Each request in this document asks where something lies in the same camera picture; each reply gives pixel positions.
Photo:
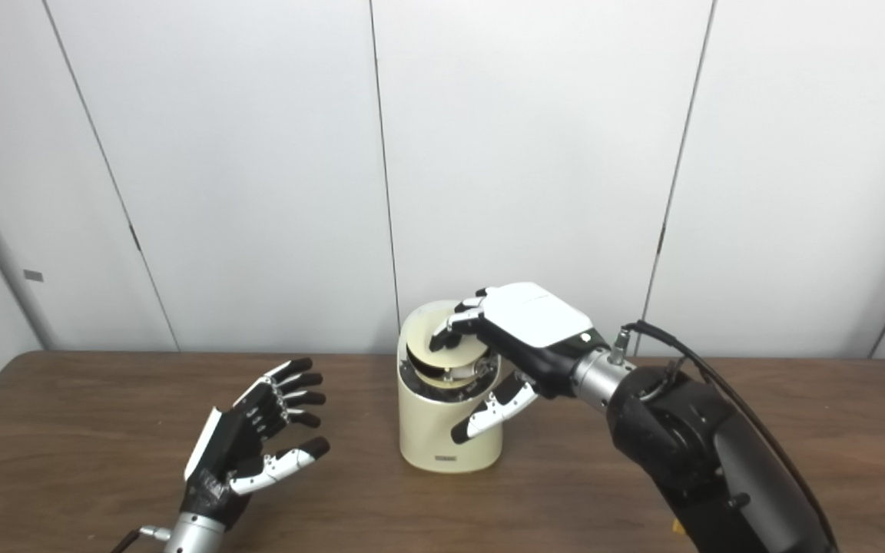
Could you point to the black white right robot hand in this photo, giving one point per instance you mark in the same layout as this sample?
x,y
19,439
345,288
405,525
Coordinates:
x,y
535,322

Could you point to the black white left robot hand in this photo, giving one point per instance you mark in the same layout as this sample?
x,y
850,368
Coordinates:
x,y
231,445

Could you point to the cream-colored lidded bin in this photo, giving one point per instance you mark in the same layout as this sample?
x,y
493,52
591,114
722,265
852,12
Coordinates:
x,y
435,430

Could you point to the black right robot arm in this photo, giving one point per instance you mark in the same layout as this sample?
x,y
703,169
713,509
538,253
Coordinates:
x,y
688,438

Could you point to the small grey wall label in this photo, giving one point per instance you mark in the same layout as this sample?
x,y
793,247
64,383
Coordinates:
x,y
33,276

